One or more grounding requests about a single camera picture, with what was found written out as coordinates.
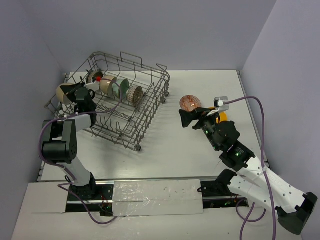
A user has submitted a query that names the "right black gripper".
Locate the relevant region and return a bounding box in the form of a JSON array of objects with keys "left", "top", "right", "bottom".
[{"left": 179, "top": 106, "right": 221, "bottom": 151}]

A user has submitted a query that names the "white bowl top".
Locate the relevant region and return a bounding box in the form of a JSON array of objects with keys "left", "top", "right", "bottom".
[{"left": 56, "top": 82, "right": 73, "bottom": 105}]

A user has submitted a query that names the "red blue patterned bowl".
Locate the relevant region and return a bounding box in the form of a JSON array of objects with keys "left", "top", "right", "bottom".
[{"left": 179, "top": 95, "right": 202, "bottom": 112}]

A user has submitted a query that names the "brown ribbed bowl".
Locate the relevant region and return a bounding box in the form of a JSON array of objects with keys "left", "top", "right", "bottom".
[{"left": 86, "top": 71, "right": 104, "bottom": 84}]

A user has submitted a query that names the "yellow bowl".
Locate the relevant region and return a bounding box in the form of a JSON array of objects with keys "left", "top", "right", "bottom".
[{"left": 209, "top": 107, "right": 228, "bottom": 124}]

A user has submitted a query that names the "plain white bowl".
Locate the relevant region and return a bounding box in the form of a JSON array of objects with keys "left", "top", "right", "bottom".
[{"left": 99, "top": 75, "right": 117, "bottom": 95}]

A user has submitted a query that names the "teal glazed bowl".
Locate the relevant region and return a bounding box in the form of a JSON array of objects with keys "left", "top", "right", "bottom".
[{"left": 112, "top": 78, "right": 130, "bottom": 100}]

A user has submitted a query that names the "patterned mosaic bowl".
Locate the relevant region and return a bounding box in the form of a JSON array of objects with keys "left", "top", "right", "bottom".
[{"left": 126, "top": 86, "right": 144, "bottom": 107}]

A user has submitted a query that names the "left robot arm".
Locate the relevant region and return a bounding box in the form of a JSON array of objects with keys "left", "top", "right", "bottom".
[{"left": 39, "top": 83, "right": 98, "bottom": 200}]

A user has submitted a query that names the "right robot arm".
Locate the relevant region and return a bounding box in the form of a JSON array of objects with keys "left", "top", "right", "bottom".
[{"left": 179, "top": 107, "right": 318, "bottom": 235}]

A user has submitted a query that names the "white taped cover sheet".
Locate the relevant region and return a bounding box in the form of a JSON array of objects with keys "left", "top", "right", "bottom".
[{"left": 112, "top": 179, "right": 204, "bottom": 217}]

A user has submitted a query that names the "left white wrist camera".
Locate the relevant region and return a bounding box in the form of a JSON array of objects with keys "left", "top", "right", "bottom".
[{"left": 84, "top": 76, "right": 102, "bottom": 92}]

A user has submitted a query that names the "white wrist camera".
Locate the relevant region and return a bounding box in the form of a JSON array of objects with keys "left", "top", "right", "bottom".
[
  {"left": 84, "top": 76, "right": 102, "bottom": 92},
  {"left": 206, "top": 96, "right": 230, "bottom": 117}
]

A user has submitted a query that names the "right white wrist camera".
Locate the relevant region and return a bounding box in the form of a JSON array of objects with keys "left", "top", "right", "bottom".
[{"left": 206, "top": 96, "right": 230, "bottom": 117}]

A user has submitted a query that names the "grey wire dish rack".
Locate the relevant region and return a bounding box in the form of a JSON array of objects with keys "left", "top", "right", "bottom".
[{"left": 44, "top": 51, "right": 172, "bottom": 152}]

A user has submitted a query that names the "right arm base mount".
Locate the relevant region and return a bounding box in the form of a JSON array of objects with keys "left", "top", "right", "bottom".
[{"left": 197, "top": 169, "right": 249, "bottom": 209}]

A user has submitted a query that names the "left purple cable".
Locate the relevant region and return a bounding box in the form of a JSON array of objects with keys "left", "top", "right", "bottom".
[{"left": 37, "top": 77, "right": 126, "bottom": 224}]

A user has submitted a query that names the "purple cable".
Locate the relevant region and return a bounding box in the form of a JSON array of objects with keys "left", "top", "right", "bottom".
[
  {"left": 37, "top": 77, "right": 126, "bottom": 224},
  {"left": 224, "top": 96, "right": 278, "bottom": 240}
]

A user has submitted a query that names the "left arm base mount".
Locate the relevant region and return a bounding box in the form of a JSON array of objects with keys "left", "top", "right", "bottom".
[{"left": 68, "top": 176, "right": 114, "bottom": 201}]

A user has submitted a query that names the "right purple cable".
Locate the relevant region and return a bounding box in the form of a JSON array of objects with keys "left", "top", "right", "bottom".
[{"left": 224, "top": 96, "right": 278, "bottom": 240}]

